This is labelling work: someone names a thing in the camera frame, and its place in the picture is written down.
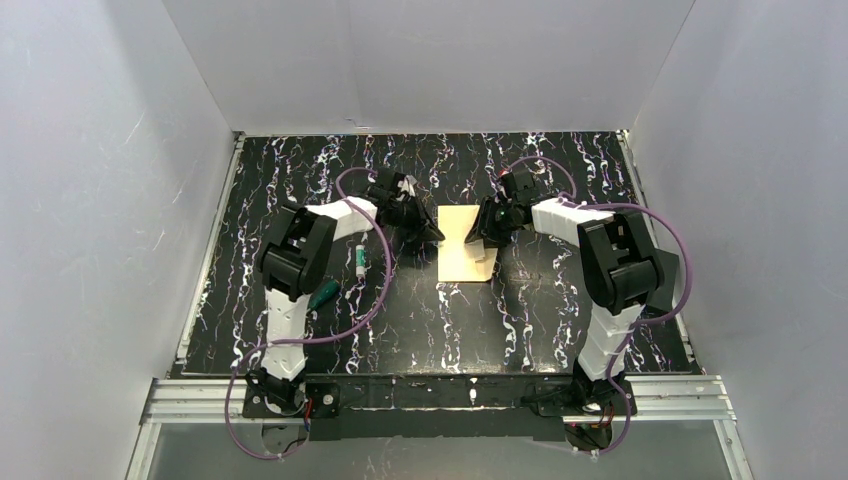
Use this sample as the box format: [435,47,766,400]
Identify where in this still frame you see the cream envelope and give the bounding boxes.
[437,205,497,283]

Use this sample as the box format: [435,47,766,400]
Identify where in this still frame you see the white green glue stick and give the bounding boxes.
[355,244,367,279]

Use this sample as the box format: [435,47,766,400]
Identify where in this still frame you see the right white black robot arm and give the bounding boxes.
[464,171,666,415]

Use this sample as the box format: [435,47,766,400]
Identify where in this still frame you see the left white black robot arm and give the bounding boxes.
[245,169,445,415]

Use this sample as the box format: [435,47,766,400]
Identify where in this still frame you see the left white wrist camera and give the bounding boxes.
[398,175,417,198]

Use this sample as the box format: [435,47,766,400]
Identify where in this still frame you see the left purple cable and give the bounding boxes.
[225,166,396,461]

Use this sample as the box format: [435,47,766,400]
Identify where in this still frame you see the purple cable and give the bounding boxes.
[225,166,396,461]
[506,154,693,458]

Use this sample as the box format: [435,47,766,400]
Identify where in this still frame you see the green handled screwdriver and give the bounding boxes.
[308,279,341,311]

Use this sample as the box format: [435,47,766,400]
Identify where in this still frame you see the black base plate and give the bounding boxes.
[233,373,637,442]

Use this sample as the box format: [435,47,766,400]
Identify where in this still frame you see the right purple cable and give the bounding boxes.
[506,154,693,458]

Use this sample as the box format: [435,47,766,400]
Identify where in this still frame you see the aluminium frame rail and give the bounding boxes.
[142,375,736,425]

